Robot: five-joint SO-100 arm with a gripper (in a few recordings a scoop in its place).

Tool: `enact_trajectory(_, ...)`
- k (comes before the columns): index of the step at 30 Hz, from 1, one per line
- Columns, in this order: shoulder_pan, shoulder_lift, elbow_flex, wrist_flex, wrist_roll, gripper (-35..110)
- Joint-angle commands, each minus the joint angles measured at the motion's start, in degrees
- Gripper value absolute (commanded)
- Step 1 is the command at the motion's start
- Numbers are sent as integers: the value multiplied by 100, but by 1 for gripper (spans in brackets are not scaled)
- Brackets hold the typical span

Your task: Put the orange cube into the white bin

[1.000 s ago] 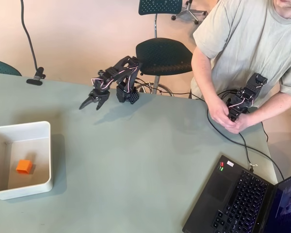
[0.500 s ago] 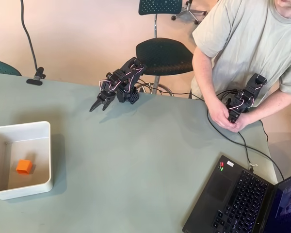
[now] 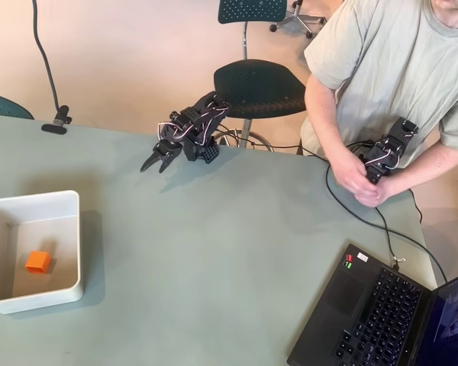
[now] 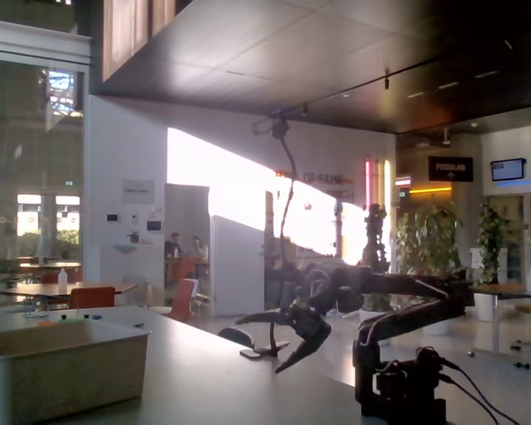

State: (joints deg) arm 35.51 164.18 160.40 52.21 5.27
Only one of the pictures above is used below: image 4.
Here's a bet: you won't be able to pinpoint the orange chair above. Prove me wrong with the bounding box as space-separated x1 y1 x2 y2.
69 286 116 310

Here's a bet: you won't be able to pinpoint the black foodlab sign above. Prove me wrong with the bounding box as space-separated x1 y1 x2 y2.
427 156 473 182

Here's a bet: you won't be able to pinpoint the white partition cabinet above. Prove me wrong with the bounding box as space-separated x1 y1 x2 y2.
210 215 266 318

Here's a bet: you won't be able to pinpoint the seated person light shirt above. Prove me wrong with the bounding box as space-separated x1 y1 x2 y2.
189 234 210 263

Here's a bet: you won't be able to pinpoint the dark teal perforated chair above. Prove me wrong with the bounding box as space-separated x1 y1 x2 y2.
216 327 255 349

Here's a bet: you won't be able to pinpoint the seated person dark shirt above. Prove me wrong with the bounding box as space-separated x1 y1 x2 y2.
164 231 183 260

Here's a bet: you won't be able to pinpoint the tall leafy potted plant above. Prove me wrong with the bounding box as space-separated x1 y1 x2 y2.
473 201 514 322

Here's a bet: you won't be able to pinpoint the wall mounted display screen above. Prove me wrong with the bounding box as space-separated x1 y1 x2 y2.
489 158 527 182

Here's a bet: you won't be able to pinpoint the large leafy indoor plant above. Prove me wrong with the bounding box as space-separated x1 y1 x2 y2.
396 205 466 278

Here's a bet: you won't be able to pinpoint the red chair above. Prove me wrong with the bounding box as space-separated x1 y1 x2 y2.
164 278 196 323

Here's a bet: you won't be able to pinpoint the black gooseneck camera holder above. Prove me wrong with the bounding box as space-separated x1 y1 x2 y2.
240 115 296 360

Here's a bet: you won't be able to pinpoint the dark twisted column sculpture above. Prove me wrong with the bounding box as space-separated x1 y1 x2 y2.
363 203 389 272

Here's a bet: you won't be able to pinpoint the thin black cable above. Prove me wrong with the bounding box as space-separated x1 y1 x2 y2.
441 374 501 425

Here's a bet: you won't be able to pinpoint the white neon tube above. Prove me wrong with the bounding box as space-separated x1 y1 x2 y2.
382 158 393 213

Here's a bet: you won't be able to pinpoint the white wall poster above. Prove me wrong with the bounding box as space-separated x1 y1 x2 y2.
121 179 155 205

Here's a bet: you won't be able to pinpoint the long black cable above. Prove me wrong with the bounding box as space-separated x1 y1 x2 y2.
441 359 521 425

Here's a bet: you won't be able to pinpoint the wooden table metal legs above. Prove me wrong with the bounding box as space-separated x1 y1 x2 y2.
467 282 531 368

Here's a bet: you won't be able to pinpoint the wooden cafe table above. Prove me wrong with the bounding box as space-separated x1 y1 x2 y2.
0 282 136 298
17 260 83 272

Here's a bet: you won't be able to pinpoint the white rectangular bin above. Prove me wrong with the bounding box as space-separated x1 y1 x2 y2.
0 319 150 425

